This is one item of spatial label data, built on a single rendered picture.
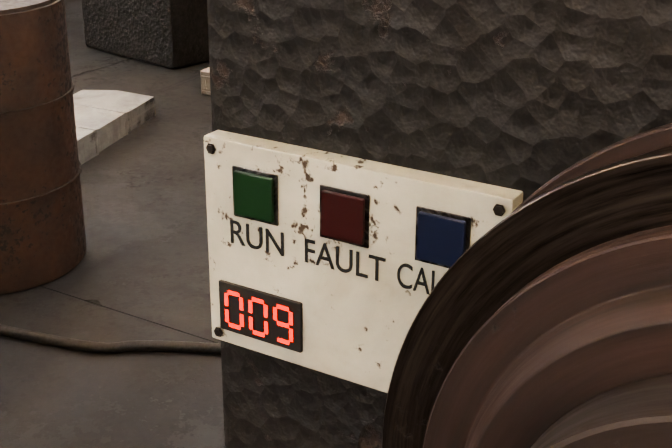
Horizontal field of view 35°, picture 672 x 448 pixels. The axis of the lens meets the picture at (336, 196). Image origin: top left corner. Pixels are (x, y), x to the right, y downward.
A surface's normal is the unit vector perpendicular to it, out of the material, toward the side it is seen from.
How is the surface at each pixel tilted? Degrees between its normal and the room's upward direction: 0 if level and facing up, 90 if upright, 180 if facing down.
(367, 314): 90
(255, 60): 90
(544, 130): 90
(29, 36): 90
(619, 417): 32
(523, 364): 59
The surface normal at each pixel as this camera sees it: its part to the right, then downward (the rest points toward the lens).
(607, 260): -0.52, 0.31
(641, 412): -0.40, -0.91
